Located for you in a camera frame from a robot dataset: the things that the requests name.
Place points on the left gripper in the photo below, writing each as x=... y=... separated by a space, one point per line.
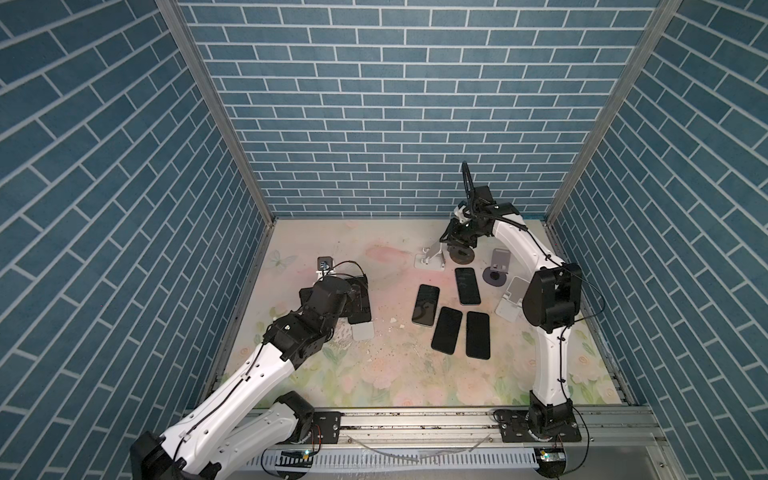
x=347 y=300

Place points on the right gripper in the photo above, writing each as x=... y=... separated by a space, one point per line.
x=452 y=234

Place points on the round black phone stand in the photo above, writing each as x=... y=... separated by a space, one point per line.
x=462 y=255

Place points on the grey round base phone stand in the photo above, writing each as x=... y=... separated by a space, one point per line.
x=496 y=274

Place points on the purple case phone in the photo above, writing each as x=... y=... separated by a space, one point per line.
x=467 y=286

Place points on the white phone stand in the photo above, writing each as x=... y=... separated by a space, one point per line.
x=510 y=307
x=431 y=258
x=363 y=331

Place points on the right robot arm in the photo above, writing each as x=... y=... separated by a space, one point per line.
x=550 y=304

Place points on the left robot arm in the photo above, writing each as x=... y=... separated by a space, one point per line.
x=216 y=439

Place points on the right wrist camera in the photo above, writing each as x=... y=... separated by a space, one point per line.
x=479 y=203

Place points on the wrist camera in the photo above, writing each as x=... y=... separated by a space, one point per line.
x=479 y=203
x=324 y=266

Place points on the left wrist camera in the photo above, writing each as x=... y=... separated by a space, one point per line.
x=324 y=266

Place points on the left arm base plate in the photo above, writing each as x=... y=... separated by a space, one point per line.
x=324 y=427

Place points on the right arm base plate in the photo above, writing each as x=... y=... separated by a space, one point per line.
x=510 y=425

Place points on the aluminium mounting rail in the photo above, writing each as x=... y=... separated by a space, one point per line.
x=618 y=442

